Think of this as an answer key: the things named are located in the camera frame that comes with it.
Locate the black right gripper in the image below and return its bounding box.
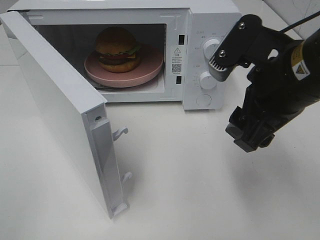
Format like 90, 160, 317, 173
208, 14, 310, 120

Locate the round microwave door button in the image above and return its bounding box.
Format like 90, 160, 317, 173
196, 94, 212, 107

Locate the pink round plate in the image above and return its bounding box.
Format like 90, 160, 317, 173
84, 44, 164, 88

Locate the burger with lettuce tomato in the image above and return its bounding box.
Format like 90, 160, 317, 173
95, 26, 141, 73

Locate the white microwave door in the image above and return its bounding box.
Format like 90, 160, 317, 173
0, 11, 132, 218

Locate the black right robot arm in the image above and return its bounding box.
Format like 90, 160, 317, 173
208, 14, 320, 115

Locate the upper white microwave knob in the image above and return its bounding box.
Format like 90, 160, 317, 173
202, 38, 221, 60

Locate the white microwave knob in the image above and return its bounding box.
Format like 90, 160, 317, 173
202, 38, 221, 60
199, 71, 217, 90

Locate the lower white microwave knob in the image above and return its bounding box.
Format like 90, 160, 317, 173
199, 71, 217, 90

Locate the glass microwave turntable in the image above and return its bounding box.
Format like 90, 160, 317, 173
87, 58, 164, 90

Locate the white microwave oven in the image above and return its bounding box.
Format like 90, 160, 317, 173
5, 0, 241, 110

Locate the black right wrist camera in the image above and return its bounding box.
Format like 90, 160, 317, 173
225, 106, 276, 153

